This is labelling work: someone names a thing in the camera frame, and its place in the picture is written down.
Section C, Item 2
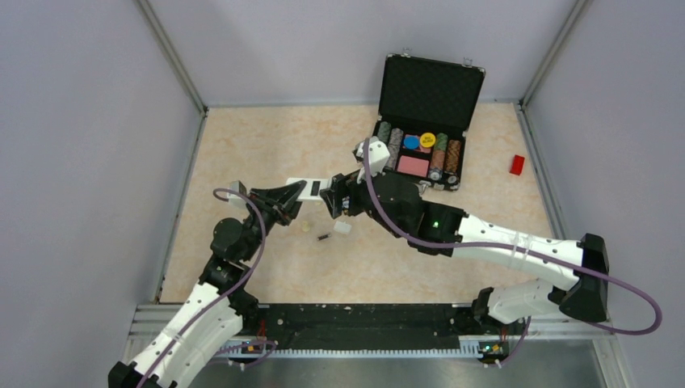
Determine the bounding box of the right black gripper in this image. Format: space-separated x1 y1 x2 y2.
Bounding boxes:
321 161 406 238

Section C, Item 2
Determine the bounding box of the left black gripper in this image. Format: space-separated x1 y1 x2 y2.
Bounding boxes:
241 180 310 261

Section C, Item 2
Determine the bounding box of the white remote control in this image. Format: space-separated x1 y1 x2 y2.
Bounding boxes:
286 177 332 202

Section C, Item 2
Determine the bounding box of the white battery cover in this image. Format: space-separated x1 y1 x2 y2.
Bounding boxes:
333 221 352 235

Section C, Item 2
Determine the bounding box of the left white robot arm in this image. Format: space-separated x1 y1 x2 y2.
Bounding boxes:
107 179 307 387

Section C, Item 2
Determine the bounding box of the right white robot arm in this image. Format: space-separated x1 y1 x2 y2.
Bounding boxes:
320 173 609 333

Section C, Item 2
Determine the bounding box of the red card deck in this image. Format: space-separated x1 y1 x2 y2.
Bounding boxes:
396 155 430 178

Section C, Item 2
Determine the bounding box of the blue dealer chip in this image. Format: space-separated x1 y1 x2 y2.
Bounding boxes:
402 135 420 150

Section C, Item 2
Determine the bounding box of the yellow dealer chip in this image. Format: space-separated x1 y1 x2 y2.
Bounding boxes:
419 133 437 149

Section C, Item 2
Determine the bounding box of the black poker chip case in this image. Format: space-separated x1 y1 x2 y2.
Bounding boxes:
372 53 485 192

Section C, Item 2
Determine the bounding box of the red block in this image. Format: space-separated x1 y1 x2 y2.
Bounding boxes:
509 154 526 176

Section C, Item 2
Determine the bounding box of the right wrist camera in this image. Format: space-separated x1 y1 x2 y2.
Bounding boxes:
353 137 390 182

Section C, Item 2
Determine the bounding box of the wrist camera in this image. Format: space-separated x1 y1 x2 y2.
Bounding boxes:
225 180 248 205
353 137 390 182

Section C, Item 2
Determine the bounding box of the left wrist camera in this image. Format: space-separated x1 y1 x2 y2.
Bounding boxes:
225 180 248 205

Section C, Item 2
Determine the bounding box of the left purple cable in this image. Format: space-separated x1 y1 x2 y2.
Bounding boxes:
133 187 279 388

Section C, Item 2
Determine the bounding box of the purple cable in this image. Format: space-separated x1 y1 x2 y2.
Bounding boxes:
361 137 663 368
133 187 279 388

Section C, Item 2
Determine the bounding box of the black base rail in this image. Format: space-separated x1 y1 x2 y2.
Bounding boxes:
128 302 616 370

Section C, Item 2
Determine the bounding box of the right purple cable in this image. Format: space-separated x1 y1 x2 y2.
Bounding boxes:
361 137 663 368

